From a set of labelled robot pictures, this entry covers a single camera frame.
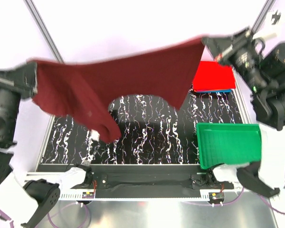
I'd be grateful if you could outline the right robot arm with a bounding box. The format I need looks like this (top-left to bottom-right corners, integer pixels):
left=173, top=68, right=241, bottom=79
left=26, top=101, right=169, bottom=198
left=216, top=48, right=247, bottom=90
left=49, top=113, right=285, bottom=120
left=202, top=11, right=285, bottom=198

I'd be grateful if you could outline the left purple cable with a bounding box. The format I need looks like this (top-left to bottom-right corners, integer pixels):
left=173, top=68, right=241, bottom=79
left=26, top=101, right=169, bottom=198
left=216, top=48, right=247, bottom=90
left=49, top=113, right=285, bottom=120
left=0, top=201, right=92, bottom=228

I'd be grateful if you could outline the folded blue t-shirt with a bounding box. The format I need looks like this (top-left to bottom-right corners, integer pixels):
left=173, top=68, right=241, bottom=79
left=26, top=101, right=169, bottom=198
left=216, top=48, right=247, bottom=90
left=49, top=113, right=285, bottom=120
left=194, top=89, right=232, bottom=93

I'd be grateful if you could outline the aluminium front rail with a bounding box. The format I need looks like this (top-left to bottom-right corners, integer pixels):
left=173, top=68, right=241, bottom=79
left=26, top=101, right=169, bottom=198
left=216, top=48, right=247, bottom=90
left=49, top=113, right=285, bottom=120
left=26, top=172, right=285, bottom=228

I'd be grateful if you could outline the left connector box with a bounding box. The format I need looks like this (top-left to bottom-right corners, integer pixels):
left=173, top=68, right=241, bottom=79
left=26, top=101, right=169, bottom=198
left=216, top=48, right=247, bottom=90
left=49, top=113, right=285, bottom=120
left=82, top=191, right=95, bottom=199

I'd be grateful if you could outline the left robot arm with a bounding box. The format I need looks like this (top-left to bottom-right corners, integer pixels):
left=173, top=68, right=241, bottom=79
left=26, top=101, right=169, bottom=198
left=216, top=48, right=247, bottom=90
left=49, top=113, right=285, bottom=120
left=0, top=61, right=95, bottom=228

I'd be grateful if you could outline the right connector box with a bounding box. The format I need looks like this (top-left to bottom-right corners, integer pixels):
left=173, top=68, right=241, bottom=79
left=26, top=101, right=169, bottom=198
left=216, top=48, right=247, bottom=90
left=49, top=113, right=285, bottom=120
left=209, top=192, right=225, bottom=201

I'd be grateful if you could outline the aluminium frame post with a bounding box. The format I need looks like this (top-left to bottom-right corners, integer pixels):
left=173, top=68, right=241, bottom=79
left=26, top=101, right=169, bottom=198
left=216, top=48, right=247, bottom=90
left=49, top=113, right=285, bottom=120
left=251, top=0, right=276, bottom=33
left=24, top=0, right=64, bottom=63

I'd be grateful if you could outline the connector box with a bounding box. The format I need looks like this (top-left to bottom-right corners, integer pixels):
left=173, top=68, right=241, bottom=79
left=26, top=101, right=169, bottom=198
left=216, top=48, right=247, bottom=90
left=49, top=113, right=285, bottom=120
left=209, top=192, right=225, bottom=201
left=82, top=191, right=95, bottom=199

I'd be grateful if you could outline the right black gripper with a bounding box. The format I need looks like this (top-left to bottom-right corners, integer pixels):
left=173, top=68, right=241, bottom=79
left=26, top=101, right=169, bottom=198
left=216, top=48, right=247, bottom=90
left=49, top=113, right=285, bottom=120
left=202, top=27, right=270, bottom=96

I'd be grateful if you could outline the dark red t-shirt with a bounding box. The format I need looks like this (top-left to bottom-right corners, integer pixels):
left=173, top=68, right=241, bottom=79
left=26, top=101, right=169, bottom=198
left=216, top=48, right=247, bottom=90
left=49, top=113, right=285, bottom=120
left=33, top=38, right=204, bottom=143

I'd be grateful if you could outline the folded bright red t-shirt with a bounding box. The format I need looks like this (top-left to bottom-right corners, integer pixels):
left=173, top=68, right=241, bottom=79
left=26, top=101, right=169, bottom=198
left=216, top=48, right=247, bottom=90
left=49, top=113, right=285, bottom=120
left=193, top=61, right=236, bottom=90

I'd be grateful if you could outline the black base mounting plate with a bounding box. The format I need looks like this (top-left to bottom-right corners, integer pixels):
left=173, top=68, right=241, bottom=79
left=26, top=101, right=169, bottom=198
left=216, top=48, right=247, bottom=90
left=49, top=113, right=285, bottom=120
left=38, top=163, right=236, bottom=199

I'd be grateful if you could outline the left aluminium frame post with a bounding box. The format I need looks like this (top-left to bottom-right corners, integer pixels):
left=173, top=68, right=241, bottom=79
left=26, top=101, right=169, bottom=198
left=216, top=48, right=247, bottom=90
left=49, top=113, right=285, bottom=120
left=24, top=0, right=64, bottom=63

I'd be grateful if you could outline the green plastic tray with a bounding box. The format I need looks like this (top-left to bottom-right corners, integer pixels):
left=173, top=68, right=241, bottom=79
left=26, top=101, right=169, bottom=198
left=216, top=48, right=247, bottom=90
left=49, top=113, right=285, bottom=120
left=196, top=123, right=261, bottom=170

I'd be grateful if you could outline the right aluminium frame post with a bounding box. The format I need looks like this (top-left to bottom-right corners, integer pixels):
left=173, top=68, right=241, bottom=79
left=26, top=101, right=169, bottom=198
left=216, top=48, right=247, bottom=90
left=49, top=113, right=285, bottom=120
left=251, top=0, right=276, bottom=33

